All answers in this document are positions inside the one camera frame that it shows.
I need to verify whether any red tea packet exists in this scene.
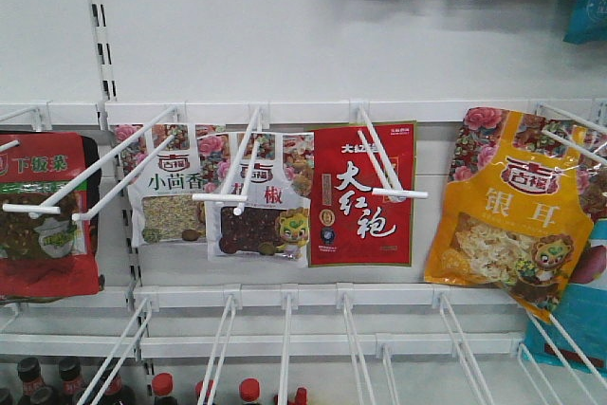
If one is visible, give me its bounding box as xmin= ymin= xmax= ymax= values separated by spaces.
xmin=309 ymin=125 xmax=413 ymax=267

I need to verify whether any dark sauce bottle left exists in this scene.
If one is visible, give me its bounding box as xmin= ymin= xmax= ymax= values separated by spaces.
xmin=17 ymin=357 xmax=56 ymax=405

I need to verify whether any blue snack bag right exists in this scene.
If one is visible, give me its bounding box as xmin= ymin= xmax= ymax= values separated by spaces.
xmin=524 ymin=218 xmax=606 ymax=377

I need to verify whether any teal bag upper right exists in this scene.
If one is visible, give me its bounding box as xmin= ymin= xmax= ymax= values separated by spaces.
xmin=563 ymin=0 xmax=606 ymax=45

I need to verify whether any white slotted shelf upright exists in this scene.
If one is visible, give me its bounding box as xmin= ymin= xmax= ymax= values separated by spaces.
xmin=90 ymin=0 xmax=141 ymax=361

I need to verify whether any red pickled vegetable packet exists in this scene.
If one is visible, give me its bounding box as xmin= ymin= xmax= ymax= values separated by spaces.
xmin=1 ymin=130 xmax=103 ymax=304

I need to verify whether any dark sauce bottle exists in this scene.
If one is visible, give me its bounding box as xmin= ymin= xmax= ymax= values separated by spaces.
xmin=58 ymin=356 xmax=87 ymax=405
xmin=17 ymin=357 xmax=56 ymax=405

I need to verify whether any yellow white fungus packet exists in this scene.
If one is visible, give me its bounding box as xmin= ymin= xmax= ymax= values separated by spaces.
xmin=424 ymin=106 xmax=606 ymax=321

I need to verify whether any white display hook far left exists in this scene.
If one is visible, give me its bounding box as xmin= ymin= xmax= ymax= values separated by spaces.
xmin=1 ymin=101 xmax=60 ymax=218

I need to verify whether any white peppercorn spice packet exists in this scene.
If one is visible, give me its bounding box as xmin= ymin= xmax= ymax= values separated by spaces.
xmin=204 ymin=132 xmax=314 ymax=267

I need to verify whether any red cap bottle centre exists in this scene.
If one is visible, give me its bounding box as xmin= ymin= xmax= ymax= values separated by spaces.
xmin=239 ymin=377 xmax=261 ymax=405

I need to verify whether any red cap sauce bottle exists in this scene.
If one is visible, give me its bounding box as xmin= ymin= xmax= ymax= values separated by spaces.
xmin=151 ymin=373 xmax=178 ymax=405

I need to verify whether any white lower hook right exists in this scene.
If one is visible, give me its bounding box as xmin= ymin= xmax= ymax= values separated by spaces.
xmin=438 ymin=294 xmax=496 ymax=405

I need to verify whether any white fennel seed packet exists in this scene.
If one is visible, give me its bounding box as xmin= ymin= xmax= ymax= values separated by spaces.
xmin=125 ymin=123 xmax=230 ymax=247

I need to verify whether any white display hook right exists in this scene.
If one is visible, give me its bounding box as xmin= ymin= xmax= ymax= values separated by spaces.
xmin=538 ymin=101 xmax=607 ymax=165

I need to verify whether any white lower hook left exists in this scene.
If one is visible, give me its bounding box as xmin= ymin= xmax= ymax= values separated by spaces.
xmin=77 ymin=298 xmax=152 ymax=405

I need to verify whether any white display hook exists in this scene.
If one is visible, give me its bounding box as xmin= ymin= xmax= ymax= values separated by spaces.
xmin=357 ymin=101 xmax=429 ymax=203
xmin=538 ymin=101 xmax=607 ymax=165
xmin=1 ymin=101 xmax=60 ymax=218
xmin=191 ymin=107 xmax=263 ymax=216
xmin=71 ymin=105 xmax=178 ymax=222

